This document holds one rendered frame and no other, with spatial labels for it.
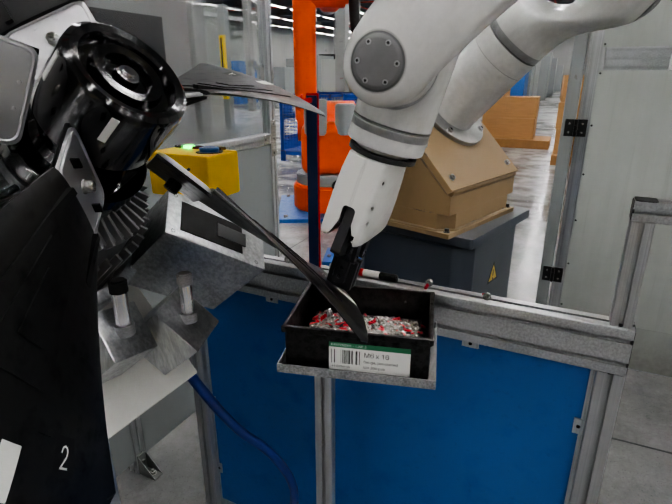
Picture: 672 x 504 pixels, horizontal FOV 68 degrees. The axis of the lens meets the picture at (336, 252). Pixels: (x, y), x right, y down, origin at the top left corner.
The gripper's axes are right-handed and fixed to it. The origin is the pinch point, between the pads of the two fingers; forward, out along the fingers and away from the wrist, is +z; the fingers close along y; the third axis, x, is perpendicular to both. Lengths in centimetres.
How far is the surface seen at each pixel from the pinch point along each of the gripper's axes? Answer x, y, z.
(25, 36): -35.2, 15.4, -16.3
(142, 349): -13.8, 17.1, 10.6
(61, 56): -22.8, 20.9, -17.7
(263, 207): -78, -115, 52
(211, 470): -27, -30, 88
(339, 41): -492, -1013, 40
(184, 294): -15.4, 9.3, 7.6
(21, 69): -27.2, 21.3, -15.3
